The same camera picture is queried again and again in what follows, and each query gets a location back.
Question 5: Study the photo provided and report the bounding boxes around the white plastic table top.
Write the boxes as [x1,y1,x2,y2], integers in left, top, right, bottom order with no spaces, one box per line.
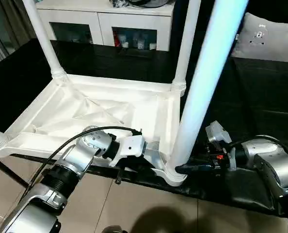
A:
[0,72,187,187]

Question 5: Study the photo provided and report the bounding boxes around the black robot body part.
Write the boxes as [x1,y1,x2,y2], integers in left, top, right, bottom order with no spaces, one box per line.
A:
[102,224,128,233]

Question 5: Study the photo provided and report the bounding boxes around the black work mat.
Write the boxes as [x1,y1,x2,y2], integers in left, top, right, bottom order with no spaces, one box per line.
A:
[0,37,288,216]

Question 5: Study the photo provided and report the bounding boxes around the grey printed pillow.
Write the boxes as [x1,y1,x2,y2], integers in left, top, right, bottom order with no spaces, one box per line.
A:
[231,12,288,65]

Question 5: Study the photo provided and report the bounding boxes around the white cabinet with glass doors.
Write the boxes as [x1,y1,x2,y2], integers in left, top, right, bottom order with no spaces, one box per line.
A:
[36,0,174,52]

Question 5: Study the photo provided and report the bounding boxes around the black plastic packet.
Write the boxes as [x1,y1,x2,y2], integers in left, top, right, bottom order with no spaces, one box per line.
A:
[110,0,130,9]

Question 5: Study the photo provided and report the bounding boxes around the black sofa with gold label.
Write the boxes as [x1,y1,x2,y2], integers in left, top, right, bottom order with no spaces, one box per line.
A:
[170,0,288,61]

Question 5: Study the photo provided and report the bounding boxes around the grey window curtain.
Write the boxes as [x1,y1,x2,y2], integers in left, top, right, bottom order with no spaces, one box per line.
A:
[0,0,38,68]

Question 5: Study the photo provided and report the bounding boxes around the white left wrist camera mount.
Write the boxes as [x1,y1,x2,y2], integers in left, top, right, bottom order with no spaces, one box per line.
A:
[110,135,148,168]

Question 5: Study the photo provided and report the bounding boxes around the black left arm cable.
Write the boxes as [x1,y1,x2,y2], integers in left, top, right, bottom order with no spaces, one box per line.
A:
[20,126,143,197]

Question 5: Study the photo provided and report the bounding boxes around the black metal frame bar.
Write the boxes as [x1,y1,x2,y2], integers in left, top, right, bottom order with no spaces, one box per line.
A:
[0,155,30,187]

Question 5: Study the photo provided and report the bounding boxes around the grey bag with black strap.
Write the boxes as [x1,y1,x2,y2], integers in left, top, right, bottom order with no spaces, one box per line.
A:
[129,0,176,9]

